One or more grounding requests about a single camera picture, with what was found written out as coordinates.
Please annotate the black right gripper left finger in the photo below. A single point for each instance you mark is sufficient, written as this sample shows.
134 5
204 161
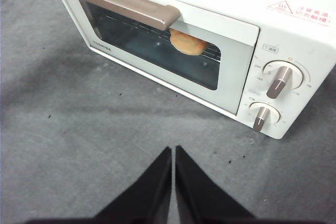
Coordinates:
147 197

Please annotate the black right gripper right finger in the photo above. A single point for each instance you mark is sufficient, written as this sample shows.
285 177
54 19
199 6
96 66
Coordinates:
202 197

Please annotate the golden braided bread loaf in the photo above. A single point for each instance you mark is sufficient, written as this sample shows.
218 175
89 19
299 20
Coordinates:
186 43

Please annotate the oven timer dial knob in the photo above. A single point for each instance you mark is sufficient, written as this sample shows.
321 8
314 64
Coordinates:
262 116

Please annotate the oven temperature dial knob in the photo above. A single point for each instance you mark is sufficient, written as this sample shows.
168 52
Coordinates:
281 81

